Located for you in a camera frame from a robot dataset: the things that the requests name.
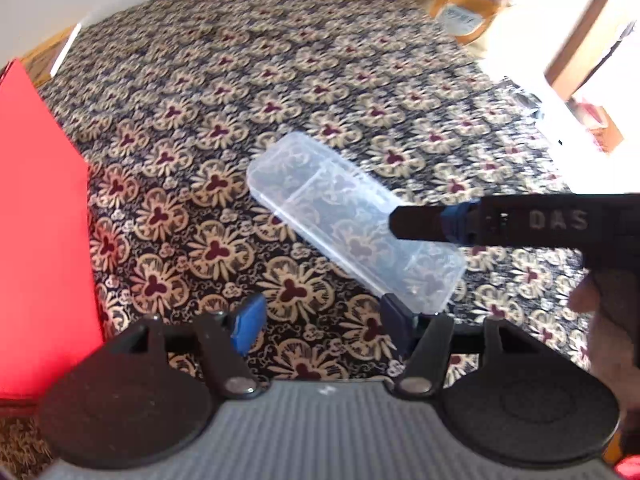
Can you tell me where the person's right hand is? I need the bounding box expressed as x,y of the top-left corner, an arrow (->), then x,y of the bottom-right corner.
569,279 -> 640,412

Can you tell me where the brown wooden furniture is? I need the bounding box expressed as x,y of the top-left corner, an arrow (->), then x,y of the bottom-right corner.
544,0 -> 640,155

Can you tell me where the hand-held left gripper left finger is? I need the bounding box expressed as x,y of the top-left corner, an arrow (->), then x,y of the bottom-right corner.
132,292 -> 269,402

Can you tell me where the clear plastic case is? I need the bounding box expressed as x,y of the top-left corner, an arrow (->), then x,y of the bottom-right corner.
245,131 -> 469,314

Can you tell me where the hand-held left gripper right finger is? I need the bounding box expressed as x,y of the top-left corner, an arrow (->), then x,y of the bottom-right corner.
380,294 -> 508,402

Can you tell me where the yellow box with white label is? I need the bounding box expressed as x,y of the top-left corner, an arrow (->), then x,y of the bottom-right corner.
429,0 -> 512,45

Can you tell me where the red cardboard box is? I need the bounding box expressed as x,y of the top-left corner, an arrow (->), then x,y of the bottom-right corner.
0,58 -> 109,404

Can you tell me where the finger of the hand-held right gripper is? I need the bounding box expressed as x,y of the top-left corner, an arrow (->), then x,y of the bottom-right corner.
388,199 -> 482,247

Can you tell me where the floral patterned tablecloth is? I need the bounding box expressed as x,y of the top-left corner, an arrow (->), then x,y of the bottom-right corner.
0,0 -> 640,461

